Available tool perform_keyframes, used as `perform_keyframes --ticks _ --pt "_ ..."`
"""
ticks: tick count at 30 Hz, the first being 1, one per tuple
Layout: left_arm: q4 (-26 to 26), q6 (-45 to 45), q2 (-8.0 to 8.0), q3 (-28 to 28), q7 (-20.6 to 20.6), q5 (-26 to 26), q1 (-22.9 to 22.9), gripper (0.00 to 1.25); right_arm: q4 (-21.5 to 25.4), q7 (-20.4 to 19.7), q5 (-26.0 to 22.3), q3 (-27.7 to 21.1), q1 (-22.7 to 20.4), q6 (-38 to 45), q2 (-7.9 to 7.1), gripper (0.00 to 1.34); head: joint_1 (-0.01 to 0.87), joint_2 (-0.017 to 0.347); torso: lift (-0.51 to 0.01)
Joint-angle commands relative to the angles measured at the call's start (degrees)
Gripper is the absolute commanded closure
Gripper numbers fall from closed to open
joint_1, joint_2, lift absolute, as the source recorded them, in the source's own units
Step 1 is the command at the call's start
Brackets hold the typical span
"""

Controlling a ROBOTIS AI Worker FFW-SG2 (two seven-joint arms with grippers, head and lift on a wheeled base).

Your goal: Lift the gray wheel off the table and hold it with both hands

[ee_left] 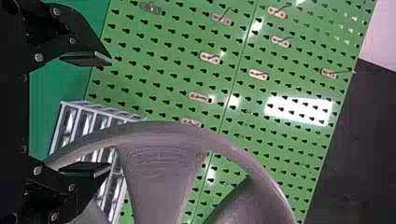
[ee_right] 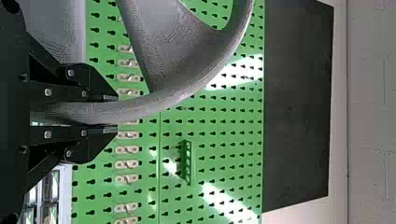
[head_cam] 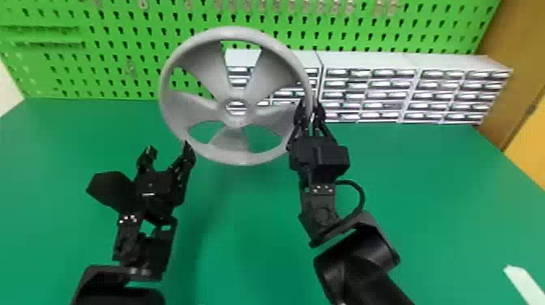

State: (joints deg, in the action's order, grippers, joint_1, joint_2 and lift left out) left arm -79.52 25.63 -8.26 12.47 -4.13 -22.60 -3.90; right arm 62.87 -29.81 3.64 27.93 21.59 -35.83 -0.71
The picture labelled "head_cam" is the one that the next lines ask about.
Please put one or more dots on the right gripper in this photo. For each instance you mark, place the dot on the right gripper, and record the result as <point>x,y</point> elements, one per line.
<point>301,153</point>

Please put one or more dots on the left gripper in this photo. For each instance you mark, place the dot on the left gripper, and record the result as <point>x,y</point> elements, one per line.
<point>158,193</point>

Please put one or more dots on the grey wheel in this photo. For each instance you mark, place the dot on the grey wheel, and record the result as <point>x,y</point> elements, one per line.
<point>200,64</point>

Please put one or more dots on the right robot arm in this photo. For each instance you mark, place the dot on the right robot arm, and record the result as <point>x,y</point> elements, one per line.
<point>362,264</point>

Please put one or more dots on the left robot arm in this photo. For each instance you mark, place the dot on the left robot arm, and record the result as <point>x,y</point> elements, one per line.
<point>140,251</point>

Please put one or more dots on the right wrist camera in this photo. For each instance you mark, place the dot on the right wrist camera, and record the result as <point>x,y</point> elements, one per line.
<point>332,162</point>

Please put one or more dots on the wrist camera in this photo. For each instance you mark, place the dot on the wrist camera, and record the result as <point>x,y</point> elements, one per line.
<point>332,162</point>
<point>110,189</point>

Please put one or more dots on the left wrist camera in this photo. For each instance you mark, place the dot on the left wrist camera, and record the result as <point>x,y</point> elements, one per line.
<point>110,189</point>

